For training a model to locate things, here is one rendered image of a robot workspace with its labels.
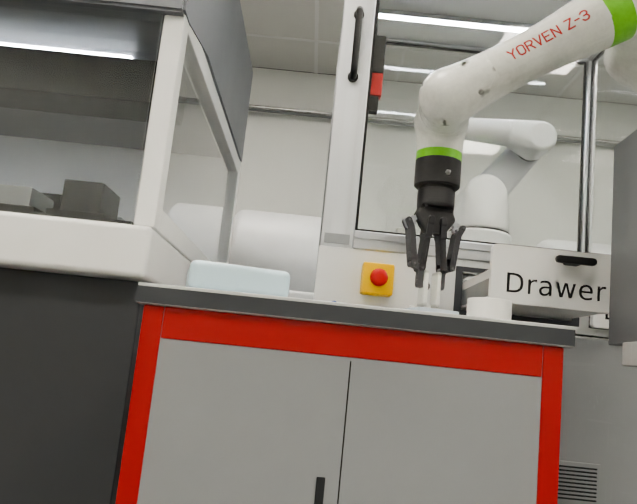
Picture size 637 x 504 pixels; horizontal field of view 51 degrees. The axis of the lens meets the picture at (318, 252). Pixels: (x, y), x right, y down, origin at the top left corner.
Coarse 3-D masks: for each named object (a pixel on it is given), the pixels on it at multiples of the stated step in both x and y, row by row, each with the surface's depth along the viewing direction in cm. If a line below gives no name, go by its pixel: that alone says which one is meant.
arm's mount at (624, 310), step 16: (624, 144) 124; (624, 160) 124; (624, 176) 123; (624, 192) 122; (624, 208) 121; (624, 224) 121; (624, 240) 120; (624, 256) 119; (624, 272) 119; (624, 288) 118; (624, 304) 118; (624, 320) 117; (624, 336) 116
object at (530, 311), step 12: (480, 276) 141; (468, 288) 149; (480, 288) 139; (516, 312) 153; (528, 312) 150; (540, 312) 148; (552, 312) 145; (564, 312) 143; (576, 312) 141; (588, 312) 138
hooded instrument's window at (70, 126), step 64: (0, 0) 140; (0, 64) 137; (64, 64) 138; (128, 64) 138; (0, 128) 135; (64, 128) 135; (128, 128) 136; (192, 128) 170; (0, 192) 133; (64, 192) 133; (128, 192) 133; (192, 192) 178
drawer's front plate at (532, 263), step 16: (496, 256) 125; (512, 256) 125; (528, 256) 125; (544, 256) 125; (576, 256) 126; (592, 256) 126; (608, 256) 126; (496, 272) 125; (512, 272) 125; (528, 272) 125; (544, 272) 125; (560, 272) 125; (576, 272) 125; (592, 272) 125; (608, 272) 125; (496, 288) 124; (512, 288) 124; (544, 288) 124; (560, 288) 124; (576, 288) 125; (592, 288) 125; (608, 288) 125; (512, 304) 125; (528, 304) 124; (544, 304) 124; (560, 304) 124; (576, 304) 124; (592, 304) 124; (608, 304) 124
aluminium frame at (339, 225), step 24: (360, 0) 167; (360, 48) 165; (360, 72) 164; (336, 96) 163; (360, 96) 163; (336, 120) 162; (360, 120) 162; (336, 144) 161; (360, 144) 161; (336, 168) 160; (360, 168) 160; (336, 192) 159; (360, 192) 160; (336, 216) 158; (336, 240) 157; (360, 240) 157; (384, 240) 157; (432, 240) 157
